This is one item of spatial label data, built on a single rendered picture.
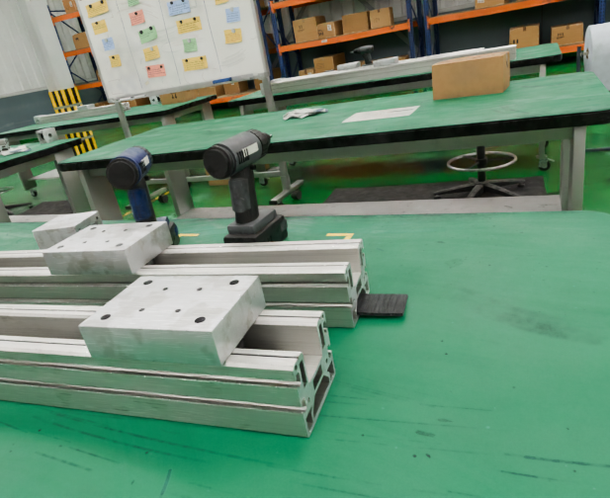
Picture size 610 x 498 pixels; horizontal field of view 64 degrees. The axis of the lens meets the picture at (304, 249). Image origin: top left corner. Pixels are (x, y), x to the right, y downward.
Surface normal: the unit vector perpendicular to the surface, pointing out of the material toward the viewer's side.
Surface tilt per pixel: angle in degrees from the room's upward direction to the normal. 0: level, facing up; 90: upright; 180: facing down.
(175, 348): 90
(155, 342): 90
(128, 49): 90
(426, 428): 0
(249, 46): 90
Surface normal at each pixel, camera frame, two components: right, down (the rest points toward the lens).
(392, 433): -0.18, -0.90
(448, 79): -0.50, 0.40
